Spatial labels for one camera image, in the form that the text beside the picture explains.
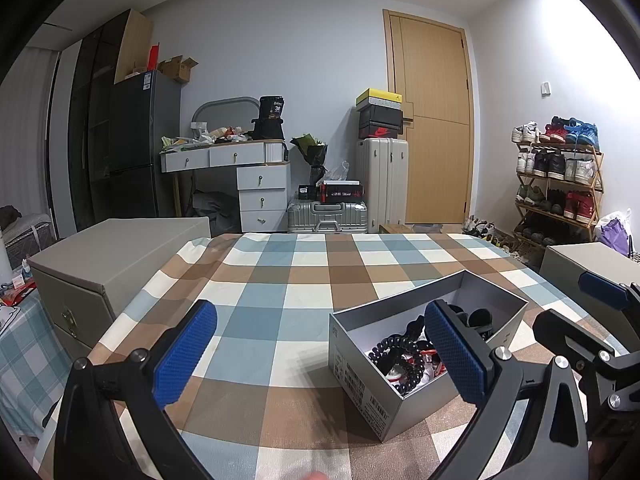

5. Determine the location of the dark grey fridge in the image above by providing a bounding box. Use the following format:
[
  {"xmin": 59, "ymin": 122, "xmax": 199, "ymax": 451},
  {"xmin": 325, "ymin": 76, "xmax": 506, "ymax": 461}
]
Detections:
[{"xmin": 109, "ymin": 70, "xmax": 182, "ymax": 218}]

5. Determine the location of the rounded grey mirror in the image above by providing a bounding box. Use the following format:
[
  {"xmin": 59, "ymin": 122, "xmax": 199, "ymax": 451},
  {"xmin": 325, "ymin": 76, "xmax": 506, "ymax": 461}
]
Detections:
[{"xmin": 192, "ymin": 96, "xmax": 261, "ymax": 138}]

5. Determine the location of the wooden shoe rack with shoes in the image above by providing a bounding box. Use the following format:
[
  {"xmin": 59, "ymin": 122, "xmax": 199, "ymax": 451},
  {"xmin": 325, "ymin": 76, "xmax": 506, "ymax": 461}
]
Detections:
[{"xmin": 511, "ymin": 116, "xmax": 601, "ymax": 251}]

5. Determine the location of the silver suitcase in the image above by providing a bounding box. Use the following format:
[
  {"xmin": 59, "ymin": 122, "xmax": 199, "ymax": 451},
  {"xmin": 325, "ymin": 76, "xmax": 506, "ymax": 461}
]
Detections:
[{"xmin": 287, "ymin": 200, "xmax": 368, "ymax": 234}]

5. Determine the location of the grey cloth under dresser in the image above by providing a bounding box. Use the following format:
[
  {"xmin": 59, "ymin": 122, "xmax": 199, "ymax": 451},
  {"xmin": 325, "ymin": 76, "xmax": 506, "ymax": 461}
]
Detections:
[{"xmin": 192, "ymin": 190, "xmax": 241, "ymax": 233}]

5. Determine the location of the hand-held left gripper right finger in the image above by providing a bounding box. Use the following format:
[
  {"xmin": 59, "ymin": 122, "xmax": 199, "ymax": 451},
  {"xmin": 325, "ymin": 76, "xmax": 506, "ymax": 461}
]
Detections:
[{"xmin": 424, "ymin": 299, "xmax": 589, "ymax": 480}]

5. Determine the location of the open brown cardboard box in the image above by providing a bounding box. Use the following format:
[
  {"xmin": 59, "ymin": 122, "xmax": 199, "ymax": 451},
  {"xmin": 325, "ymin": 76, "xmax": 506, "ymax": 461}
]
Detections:
[{"xmin": 157, "ymin": 55, "xmax": 199, "ymax": 85}]

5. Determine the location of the black shoe box red logo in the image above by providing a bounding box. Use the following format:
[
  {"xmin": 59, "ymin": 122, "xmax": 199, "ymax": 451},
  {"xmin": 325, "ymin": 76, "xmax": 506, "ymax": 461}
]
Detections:
[{"xmin": 358, "ymin": 122, "xmax": 404, "ymax": 141}]

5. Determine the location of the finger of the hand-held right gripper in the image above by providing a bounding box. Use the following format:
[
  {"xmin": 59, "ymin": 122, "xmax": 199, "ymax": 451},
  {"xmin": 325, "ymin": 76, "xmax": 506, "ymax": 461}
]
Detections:
[
  {"xmin": 578, "ymin": 270, "xmax": 640, "ymax": 322},
  {"xmin": 532, "ymin": 309, "xmax": 621, "ymax": 378}
]

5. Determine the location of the grey curtain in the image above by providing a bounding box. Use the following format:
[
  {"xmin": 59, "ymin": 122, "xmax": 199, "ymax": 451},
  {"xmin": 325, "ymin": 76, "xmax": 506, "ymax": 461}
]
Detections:
[{"xmin": 0, "ymin": 45, "xmax": 61, "ymax": 241}]

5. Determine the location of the wooden door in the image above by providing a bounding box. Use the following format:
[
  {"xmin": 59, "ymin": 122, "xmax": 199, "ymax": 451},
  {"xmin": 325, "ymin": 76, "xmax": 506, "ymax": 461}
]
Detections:
[{"xmin": 383, "ymin": 8, "xmax": 475, "ymax": 226}]

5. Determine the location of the bedside clutter pile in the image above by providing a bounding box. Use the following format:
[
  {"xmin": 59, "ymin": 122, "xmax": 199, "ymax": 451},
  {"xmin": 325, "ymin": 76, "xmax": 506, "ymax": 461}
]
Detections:
[{"xmin": 0, "ymin": 260, "xmax": 38, "ymax": 311}]

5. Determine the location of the white dresser with drawers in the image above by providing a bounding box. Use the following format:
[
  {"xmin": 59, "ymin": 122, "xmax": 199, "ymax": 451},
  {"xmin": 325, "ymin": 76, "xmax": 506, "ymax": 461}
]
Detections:
[{"xmin": 160, "ymin": 139, "xmax": 292, "ymax": 233}]

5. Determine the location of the yellow lid shoe box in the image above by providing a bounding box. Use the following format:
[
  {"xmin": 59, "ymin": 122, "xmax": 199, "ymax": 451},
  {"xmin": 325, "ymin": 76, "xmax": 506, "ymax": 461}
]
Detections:
[{"xmin": 356, "ymin": 88, "xmax": 402, "ymax": 109}]

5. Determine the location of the wooden bed frame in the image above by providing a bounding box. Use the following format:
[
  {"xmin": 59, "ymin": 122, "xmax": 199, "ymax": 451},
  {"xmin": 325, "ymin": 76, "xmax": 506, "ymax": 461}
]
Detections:
[{"xmin": 378, "ymin": 223, "xmax": 443, "ymax": 235}]

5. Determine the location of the silver cardboard box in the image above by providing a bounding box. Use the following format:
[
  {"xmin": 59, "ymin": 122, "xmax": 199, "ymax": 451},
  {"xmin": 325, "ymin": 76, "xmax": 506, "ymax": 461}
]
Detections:
[{"xmin": 328, "ymin": 269, "xmax": 530, "ymax": 443}]

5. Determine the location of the black spiral hair tie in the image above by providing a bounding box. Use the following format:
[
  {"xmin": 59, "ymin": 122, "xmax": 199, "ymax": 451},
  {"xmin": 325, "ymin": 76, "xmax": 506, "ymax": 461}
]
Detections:
[{"xmin": 368, "ymin": 336, "xmax": 425, "ymax": 395}]

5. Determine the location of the plain black shoe box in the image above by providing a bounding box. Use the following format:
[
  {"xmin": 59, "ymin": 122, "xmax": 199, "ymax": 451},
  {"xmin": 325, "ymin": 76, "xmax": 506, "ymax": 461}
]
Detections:
[{"xmin": 358, "ymin": 106, "xmax": 404, "ymax": 125}]

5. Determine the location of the checked blanket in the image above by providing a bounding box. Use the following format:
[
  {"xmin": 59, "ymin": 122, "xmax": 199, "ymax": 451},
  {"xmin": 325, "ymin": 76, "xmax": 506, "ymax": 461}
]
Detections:
[{"xmin": 37, "ymin": 232, "xmax": 601, "ymax": 480}]

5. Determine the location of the teal checked cloth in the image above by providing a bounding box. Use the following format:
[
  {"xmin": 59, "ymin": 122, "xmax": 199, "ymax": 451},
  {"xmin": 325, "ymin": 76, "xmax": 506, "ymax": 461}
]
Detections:
[{"xmin": 0, "ymin": 290, "xmax": 71, "ymax": 441}]

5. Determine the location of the shoes scattered on floor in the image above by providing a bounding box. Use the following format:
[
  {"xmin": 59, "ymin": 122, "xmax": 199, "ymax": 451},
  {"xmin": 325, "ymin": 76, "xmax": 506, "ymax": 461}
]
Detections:
[{"xmin": 462, "ymin": 215, "xmax": 526, "ymax": 261}]

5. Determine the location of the grey storage chest with latch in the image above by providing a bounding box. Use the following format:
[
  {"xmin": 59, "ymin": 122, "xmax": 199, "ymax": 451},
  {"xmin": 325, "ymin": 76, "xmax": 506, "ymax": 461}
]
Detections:
[{"xmin": 27, "ymin": 216, "xmax": 211, "ymax": 361}]

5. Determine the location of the white suitcase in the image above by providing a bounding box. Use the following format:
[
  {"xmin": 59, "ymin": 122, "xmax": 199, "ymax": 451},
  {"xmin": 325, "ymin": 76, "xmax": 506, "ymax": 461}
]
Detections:
[{"xmin": 356, "ymin": 137, "xmax": 408, "ymax": 233}]

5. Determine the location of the red figure charm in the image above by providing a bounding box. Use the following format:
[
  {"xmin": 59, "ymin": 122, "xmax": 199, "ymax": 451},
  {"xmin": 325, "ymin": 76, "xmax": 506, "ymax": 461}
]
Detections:
[{"xmin": 417, "ymin": 349, "xmax": 447, "ymax": 376}]

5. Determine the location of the pile of dresser clutter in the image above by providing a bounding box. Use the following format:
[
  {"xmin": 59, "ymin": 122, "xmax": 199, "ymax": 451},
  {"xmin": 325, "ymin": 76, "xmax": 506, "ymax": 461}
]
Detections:
[{"xmin": 160, "ymin": 125, "xmax": 253, "ymax": 153}]

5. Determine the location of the grey quilted bag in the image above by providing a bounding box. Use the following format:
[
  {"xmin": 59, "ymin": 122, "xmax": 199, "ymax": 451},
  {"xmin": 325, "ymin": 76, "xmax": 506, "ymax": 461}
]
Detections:
[{"xmin": 2, "ymin": 212, "xmax": 53, "ymax": 256}]

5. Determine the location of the purple bag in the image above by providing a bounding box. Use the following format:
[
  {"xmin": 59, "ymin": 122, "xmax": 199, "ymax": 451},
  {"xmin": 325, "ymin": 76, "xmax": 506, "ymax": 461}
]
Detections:
[{"xmin": 595, "ymin": 210, "xmax": 633, "ymax": 256}]

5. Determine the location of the red black flat box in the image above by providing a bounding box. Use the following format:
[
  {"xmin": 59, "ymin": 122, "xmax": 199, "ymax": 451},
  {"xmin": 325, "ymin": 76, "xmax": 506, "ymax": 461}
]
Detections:
[{"xmin": 320, "ymin": 180, "xmax": 365, "ymax": 204}]

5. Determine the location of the dark glass wardrobe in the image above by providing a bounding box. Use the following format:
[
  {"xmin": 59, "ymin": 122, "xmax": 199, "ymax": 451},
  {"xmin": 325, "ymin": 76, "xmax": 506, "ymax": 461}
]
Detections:
[{"xmin": 67, "ymin": 8, "xmax": 155, "ymax": 231}]

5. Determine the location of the plain grey storage chest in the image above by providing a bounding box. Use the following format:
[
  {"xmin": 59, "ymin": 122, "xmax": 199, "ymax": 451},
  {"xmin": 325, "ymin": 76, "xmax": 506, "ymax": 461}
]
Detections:
[{"xmin": 540, "ymin": 242, "xmax": 640, "ymax": 307}]

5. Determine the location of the dark wrapped flower bouquet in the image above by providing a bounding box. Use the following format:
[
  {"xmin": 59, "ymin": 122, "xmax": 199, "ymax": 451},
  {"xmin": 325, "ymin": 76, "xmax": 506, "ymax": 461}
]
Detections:
[{"xmin": 290, "ymin": 132, "xmax": 328, "ymax": 186}]

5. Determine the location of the black bag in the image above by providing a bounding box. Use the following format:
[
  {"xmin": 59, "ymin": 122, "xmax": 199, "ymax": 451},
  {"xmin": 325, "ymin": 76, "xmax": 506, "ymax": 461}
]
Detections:
[{"xmin": 251, "ymin": 95, "xmax": 286, "ymax": 142}]

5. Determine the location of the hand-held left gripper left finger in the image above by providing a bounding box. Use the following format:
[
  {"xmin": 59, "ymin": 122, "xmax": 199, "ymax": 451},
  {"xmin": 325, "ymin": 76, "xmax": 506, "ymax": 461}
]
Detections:
[{"xmin": 52, "ymin": 299, "xmax": 219, "ymax": 480}]

